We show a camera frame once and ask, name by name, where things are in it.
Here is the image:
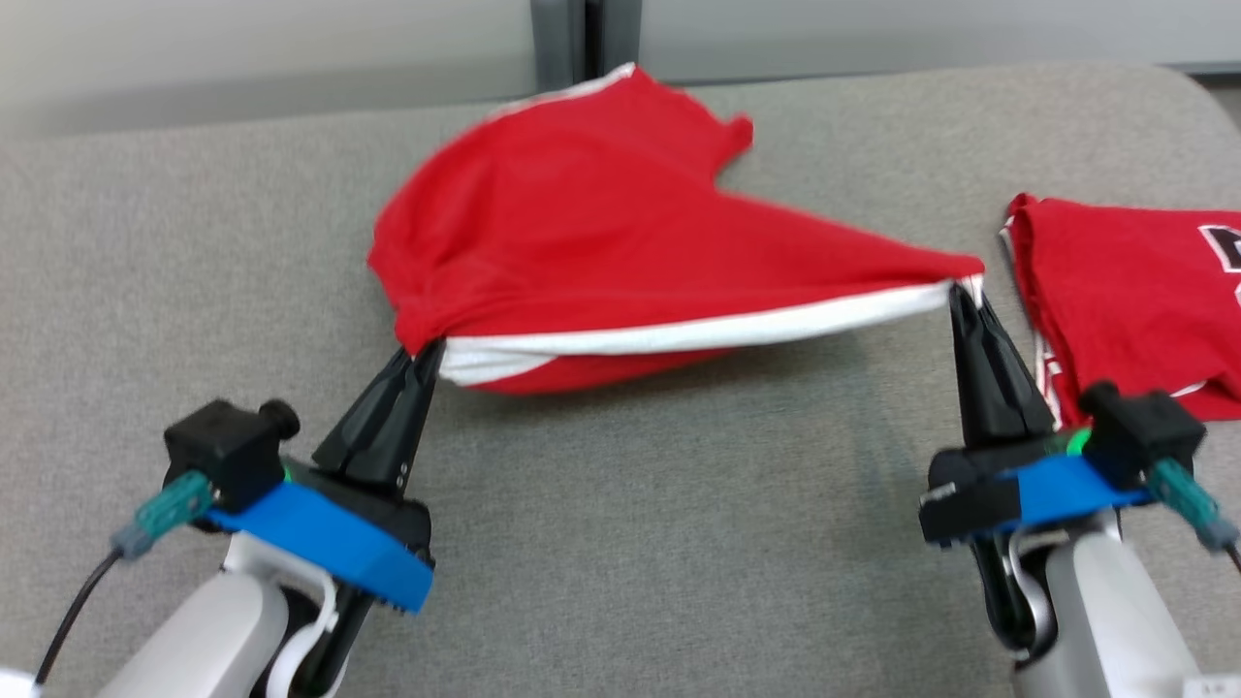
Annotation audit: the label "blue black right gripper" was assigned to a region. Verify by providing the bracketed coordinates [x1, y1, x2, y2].
[918, 280, 1157, 549]

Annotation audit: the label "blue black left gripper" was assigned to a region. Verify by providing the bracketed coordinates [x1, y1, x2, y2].
[207, 338, 446, 615]

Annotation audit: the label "black left camera cable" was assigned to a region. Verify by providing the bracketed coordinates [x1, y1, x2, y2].
[34, 547, 123, 685]

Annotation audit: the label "red shorts with white stripe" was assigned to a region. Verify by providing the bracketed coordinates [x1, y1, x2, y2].
[366, 63, 987, 396]

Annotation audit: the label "teal right camera connector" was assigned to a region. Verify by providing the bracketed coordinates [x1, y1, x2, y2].
[1144, 456, 1240, 554]

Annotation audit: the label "red jersey with black print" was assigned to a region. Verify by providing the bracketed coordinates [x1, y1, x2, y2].
[1001, 192, 1241, 428]

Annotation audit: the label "grey partition post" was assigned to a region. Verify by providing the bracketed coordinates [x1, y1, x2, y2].
[531, 0, 643, 93]

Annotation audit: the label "teal camera connector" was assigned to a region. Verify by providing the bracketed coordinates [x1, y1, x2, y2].
[1144, 456, 1240, 554]
[110, 470, 215, 561]

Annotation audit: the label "teal left camera connector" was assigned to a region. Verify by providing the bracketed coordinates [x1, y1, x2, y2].
[110, 470, 215, 561]

